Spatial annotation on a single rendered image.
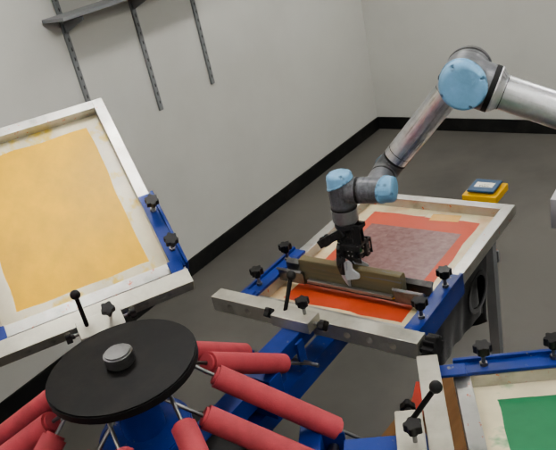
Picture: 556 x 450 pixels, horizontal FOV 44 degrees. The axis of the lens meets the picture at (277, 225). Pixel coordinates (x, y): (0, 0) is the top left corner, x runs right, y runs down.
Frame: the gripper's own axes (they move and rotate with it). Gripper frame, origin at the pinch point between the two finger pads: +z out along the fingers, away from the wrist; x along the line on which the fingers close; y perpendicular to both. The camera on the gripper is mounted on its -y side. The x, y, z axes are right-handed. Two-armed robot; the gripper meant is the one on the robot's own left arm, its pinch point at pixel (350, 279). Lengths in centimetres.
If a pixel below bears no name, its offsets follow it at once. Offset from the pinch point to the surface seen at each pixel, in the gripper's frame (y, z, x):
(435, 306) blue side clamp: 29.8, 0.1, -5.5
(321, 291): -10.5, 5.6, -1.7
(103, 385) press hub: 2, -31, -90
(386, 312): 14.3, 5.6, -5.6
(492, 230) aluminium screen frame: 28, 2, 42
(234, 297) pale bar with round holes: -26.2, -3.0, -23.9
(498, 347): 14, 78, 76
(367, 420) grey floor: -32, 101, 38
